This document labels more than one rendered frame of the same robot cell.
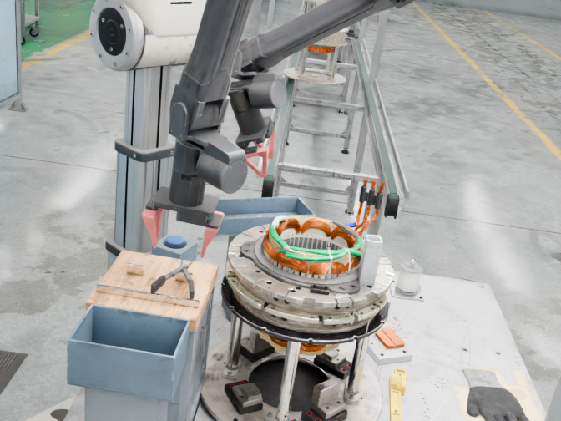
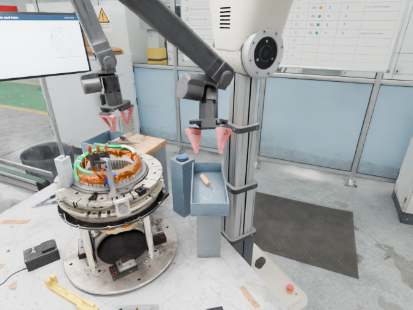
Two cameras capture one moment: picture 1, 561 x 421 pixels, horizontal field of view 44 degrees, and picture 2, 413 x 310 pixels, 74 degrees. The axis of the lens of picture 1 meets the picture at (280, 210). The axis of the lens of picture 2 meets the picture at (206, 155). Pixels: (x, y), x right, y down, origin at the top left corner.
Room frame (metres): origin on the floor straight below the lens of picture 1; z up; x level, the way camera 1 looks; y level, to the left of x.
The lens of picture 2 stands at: (1.75, -0.64, 1.52)
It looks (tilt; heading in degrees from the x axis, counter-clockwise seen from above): 26 degrees down; 112
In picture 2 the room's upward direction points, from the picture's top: straight up
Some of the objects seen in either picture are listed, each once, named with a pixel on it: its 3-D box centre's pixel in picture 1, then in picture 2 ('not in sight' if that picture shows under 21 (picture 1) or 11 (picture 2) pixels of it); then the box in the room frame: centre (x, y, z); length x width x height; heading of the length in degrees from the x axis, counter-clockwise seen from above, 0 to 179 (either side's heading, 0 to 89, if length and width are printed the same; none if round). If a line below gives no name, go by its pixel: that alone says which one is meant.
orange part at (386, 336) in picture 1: (389, 337); not in sight; (1.41, -0.30, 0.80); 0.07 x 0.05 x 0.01; 25
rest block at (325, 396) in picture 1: (330, 398); (85, 241); (1.10, -0.15, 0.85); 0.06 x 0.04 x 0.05; 134
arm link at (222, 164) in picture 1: (213, 144); (97, 74); (1.03, 0.12, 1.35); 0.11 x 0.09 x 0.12; 53
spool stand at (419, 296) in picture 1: (409, 276); not in sight; (1.69, -0.37, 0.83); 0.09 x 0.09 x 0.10; 0
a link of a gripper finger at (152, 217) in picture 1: (166, 224); (123, 114); (1.06, 0.19, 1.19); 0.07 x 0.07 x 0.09; 88
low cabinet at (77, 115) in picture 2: not in sight; (92, 105); (-0.78, 1.85, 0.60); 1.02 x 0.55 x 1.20; 0
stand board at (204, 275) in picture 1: (156, 288); (133, 146); (1.08, 0.20, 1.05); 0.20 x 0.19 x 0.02; 177
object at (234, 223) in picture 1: (251, 261); (208, 216); (1.47, 0.05, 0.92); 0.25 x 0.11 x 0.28; 114
